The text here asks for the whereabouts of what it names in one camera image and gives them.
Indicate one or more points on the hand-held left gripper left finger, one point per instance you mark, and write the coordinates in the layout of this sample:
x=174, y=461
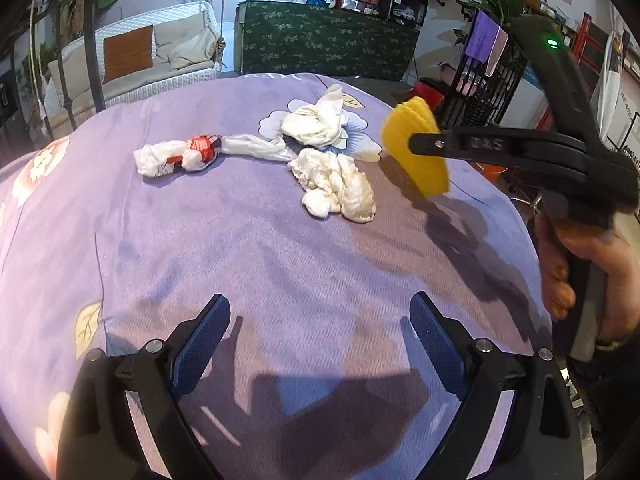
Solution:
x=200, y=340

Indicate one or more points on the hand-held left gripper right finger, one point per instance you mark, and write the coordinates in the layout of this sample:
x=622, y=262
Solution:
x=440, y=345

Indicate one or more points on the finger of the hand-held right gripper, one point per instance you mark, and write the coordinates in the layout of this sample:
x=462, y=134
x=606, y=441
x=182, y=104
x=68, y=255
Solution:
x=500, y=145

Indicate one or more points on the yellow foam fruit net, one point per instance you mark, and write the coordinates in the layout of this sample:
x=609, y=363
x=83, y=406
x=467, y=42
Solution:
x=427, y=175

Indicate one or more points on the person's right hand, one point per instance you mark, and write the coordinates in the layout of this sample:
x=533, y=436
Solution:
x=612, y=280

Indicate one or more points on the blue sign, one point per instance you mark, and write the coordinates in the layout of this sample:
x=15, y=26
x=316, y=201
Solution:
x=532, y=81

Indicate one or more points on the white hanging cloth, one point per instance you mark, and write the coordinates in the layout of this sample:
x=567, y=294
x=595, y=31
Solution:
x=610, y=85

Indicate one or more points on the red ladder shelf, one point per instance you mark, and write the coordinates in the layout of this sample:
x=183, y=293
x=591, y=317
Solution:
x=587, y=45

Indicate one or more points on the black metal rack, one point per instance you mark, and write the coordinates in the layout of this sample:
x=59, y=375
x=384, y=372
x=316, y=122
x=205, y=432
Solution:
x=470, y=105

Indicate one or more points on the pink towel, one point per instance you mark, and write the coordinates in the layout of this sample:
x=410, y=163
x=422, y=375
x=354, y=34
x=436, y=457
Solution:
x=496, y=50

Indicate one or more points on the red bag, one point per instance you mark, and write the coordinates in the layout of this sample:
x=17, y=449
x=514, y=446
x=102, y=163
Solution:
x=432, y=92

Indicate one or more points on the purple towel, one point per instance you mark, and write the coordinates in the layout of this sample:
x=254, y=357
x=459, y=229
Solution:
x=480, y=35

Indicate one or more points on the purple floral blanket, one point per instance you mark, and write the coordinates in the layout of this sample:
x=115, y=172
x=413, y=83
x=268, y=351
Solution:
x=200, y=240

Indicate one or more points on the black display case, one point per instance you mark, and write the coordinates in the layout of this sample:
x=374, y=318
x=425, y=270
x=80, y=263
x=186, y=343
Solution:
x=402, y=7

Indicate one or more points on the crumpled white tissue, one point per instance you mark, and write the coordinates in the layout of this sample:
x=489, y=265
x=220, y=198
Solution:
x=335, y=190
x=315, y=125

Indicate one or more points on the white wrapper red label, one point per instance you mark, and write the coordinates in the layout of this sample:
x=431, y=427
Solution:
x=160, y=157

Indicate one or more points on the twisted white plastic bag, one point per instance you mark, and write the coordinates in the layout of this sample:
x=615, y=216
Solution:
x=255, y=146

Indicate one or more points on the green patterned counter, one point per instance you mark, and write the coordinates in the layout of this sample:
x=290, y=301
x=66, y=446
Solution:
x=325, y=42

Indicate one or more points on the white wicker swing sofa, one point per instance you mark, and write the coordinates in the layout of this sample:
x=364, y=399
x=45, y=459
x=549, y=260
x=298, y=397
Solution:
x=150, y=87

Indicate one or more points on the orange cushion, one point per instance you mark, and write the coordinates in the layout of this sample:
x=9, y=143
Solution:
x=127, y=52

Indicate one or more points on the beige cushion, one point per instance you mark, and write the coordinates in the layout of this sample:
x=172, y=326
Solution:
x=182, y=40

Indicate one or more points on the black iron bed frame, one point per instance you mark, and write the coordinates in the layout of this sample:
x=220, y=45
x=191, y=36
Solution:
x=92, y=35

